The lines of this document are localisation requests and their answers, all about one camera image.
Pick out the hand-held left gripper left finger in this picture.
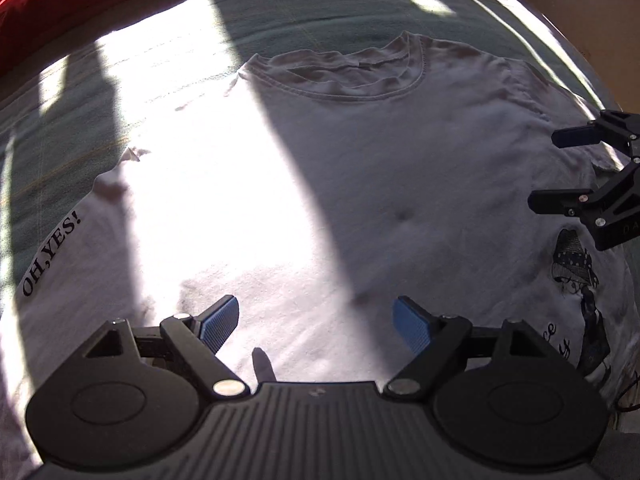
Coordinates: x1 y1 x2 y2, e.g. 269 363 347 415
84 295 250 401

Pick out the green plaid bed sheet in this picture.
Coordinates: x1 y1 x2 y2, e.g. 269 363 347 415
0 0 621 311

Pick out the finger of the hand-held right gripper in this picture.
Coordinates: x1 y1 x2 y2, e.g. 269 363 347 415
528 162 640 229
551 110 640 150

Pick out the white printed t-shirt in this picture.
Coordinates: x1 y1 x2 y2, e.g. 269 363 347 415
0 30 640 480

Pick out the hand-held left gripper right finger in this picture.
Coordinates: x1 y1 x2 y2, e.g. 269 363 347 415
384 296 551 401

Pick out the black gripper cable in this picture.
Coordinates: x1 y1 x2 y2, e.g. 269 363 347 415
612 370 640 411

